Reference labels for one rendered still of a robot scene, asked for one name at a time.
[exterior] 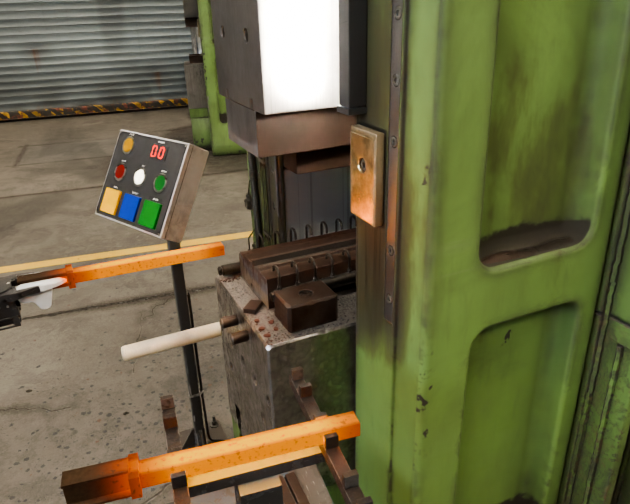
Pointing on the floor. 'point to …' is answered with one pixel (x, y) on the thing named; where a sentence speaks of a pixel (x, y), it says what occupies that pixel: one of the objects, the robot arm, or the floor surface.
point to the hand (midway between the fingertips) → (58, 276)
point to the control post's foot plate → (202, 435)
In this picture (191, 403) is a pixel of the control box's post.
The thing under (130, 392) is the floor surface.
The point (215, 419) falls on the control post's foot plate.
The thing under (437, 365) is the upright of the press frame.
